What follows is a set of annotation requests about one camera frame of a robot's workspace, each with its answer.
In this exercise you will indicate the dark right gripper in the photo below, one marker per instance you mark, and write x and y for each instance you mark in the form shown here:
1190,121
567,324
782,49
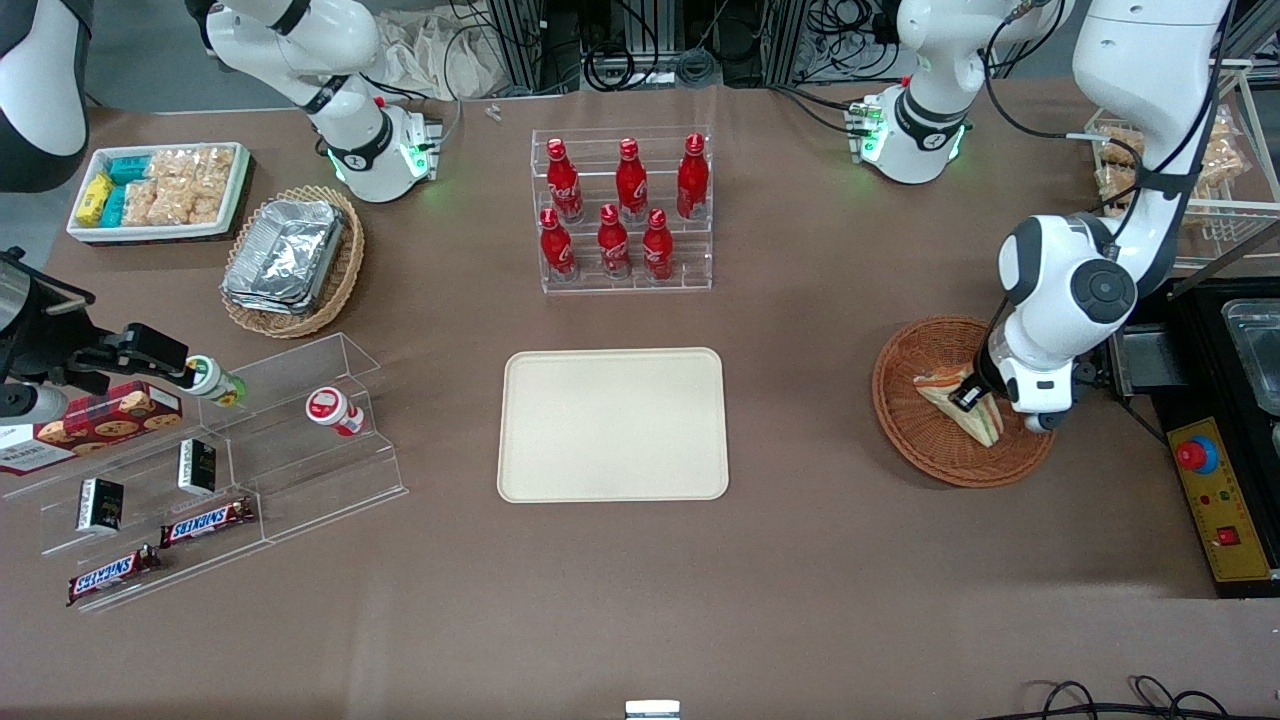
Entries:
62,352

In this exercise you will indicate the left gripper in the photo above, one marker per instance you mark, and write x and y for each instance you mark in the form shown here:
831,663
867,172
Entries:
984,383

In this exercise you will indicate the triangular sandwich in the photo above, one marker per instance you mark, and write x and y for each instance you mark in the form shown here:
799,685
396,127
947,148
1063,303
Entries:
935,392

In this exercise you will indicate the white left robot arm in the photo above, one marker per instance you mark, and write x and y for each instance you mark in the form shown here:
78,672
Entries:
1060,270

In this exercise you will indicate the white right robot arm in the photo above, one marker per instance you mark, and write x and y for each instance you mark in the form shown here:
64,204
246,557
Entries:
370,165

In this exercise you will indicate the round brown wicker basket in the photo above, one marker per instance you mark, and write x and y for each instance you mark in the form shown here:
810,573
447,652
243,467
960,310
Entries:
900,430

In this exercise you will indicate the white rectangular snack tray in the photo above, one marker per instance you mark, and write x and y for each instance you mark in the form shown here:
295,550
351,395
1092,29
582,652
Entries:
150,233

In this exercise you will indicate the aluminium foil tray stack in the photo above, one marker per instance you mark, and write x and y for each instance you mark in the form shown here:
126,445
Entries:
285,255

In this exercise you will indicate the oval light wicker basket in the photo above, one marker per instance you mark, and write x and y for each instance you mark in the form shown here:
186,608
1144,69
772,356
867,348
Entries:
335,297

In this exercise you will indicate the beige plastic tray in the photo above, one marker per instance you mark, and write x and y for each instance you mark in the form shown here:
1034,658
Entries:
610,425

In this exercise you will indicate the small green-lid bottle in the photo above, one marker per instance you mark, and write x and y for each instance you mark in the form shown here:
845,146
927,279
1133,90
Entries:
212,379

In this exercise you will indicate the red cookie box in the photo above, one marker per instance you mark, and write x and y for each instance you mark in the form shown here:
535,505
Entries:
100,420

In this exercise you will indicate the small black box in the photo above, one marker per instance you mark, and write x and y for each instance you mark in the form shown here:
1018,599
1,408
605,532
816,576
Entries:
197,467
100,505

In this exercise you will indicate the clear bag of crackers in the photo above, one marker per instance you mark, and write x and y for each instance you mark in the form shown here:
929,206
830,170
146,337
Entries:
140,205
1115,185
1225,140
172,165
214,170
180,205
1120,147

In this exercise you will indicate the teal snack pack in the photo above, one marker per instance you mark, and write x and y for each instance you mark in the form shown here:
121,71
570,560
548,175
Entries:
114,207
130,168

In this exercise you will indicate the yellow snack pack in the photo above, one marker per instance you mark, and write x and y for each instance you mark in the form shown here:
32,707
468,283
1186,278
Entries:
95,200

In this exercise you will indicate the Snickers chocolate bar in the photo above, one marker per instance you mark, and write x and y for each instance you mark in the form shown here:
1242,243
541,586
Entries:
205,522
110,575

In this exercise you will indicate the small red-lid bottle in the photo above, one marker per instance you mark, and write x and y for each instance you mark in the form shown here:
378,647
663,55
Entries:
330,408

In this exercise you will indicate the clear acrylic tiered shelf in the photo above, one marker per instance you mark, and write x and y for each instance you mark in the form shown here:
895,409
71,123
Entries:
320,480
150,575

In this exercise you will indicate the black appliance housing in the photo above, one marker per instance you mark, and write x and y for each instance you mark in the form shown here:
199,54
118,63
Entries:
1200,400

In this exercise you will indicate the red emergency stop button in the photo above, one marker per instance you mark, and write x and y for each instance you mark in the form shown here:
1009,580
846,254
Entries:
1195,455

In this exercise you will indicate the yellow control panel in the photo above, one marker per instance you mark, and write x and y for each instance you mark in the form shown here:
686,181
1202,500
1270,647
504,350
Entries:
1225,510

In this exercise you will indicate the steel rectangular pan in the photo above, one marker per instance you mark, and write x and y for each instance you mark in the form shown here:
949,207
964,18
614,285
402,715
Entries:
1255,355

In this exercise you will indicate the clear acrylic bottle rack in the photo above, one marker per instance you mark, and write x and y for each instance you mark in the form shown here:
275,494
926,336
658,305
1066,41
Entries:
690,282

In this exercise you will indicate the red cola bottle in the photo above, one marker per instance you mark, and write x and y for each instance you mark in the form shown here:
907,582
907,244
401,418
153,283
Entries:
630,180
692,178
613,243
556,248
560,180
657,248

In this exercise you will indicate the white cloth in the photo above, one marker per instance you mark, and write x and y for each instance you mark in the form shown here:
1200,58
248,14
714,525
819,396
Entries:
410,50

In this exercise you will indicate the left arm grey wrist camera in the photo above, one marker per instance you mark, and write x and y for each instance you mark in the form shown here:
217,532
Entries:
1042,422

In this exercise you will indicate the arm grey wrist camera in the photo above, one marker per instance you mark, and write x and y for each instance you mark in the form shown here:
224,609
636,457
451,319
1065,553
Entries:
1042,422
35,405

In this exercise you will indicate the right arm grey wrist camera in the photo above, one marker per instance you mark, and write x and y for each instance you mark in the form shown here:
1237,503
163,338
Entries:
35,405

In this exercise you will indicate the aluminium frame post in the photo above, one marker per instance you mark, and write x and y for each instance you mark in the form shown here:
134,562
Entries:
520,40
785,40

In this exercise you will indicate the white metal bracket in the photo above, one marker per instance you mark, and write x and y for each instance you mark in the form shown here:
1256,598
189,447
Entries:
652,711

